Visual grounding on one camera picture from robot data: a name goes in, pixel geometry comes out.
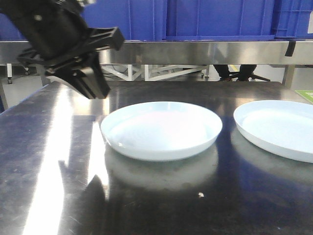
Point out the blue crate upper left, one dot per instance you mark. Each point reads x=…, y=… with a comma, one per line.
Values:
x=137, y=19

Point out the stainless steel shelf rail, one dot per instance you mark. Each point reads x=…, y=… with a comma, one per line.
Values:
x=208, y=53

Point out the person's shoes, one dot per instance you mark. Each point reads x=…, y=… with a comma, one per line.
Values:
x=245, y=72

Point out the green mat corner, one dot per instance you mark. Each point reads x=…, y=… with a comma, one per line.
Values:
x=306, y=94

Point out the blue crate upper right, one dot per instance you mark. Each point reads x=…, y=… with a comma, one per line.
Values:
x=292, y=19

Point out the black tape strip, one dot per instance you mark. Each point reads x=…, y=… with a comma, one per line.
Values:
x=290, y=48

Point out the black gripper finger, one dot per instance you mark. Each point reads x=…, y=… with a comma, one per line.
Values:
x=81, y=73

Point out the blue crate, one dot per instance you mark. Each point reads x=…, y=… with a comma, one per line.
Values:
x=219, y=20
x=292, y=19
x=137, y=19

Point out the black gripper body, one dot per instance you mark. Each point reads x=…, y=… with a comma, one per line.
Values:
x=80, y=38

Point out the white metal frame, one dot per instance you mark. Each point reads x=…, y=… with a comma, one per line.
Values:
x=130, y=72

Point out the blue crate upper middle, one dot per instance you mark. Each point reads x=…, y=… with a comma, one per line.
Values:
x=219, y=20

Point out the light blue plate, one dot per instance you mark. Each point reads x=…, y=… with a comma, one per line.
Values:
x=284, y=128
x=161, y=131

